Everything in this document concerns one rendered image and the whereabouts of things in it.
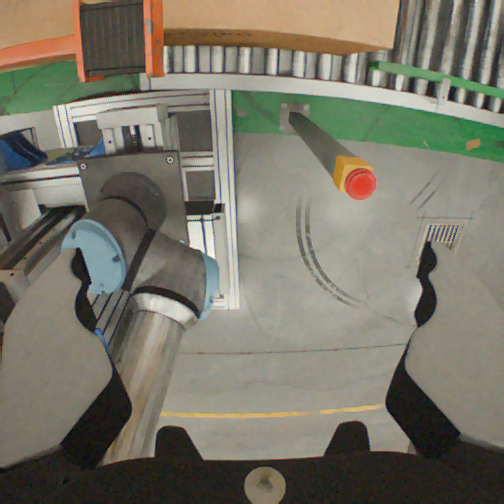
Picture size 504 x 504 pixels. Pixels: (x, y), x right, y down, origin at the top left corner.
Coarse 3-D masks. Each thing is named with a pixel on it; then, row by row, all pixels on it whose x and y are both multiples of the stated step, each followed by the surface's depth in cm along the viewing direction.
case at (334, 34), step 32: (192, 0) 49; (224, 0) 49; (256, 0) 49; (288, 0) 49; (320, 0) 49; (352, 0) 48; (384, 0) 48; (192, 32) 57; (224, 32) 56; (256, 32) 54; (288, 32) 52; (320, 32) 52; (352, 32) 52; (384, 32) 52
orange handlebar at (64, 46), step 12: (72, 36) 26; (12, 48) 25; (24, 48) 26; (36, 48) 26; (48, 48) 26; (60, 48) 26; (72, 48) 26; (0, 60) 26; (12, 60) 26; (24, 60) 26; (36, 60) 27
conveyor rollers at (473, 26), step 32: (416, 0) 76; (480, 0) 73; (448, 32) 81; (192, 64) 88; (224, 64) 90; (320, 64) 89; (352, 64) 88; (448, 64) 86; (480, 64) 87; (480, 96) 91
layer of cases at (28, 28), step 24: (0, 0) 70; (24, 0) 72; (48, 0) 73; (72, 0) 74; (96, 0) 75; (0, 24) 75; (24, 24) 76; (48, 24) 78; (72, 24) 79; (0, 48) 79
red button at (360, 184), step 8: (360, 168) 60; (352, 176) 60; (360, 176) 60; (368, 176) 60; (344, 184) 62; (352, 184) 61; (360, 184) 61; (368, 184) 61; (376, 184) 61; (352, 192) 62; (360, 192) 62; (368, 192) 62
